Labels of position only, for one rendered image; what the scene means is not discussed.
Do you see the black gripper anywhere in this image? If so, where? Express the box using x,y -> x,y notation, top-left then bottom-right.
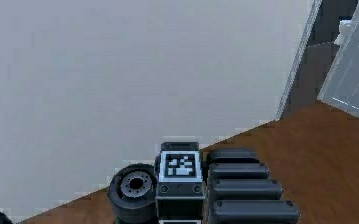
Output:
107,163 -> 160,224

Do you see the grey room door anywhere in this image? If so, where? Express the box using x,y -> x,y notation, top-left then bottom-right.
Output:
316,0 -> 359,123

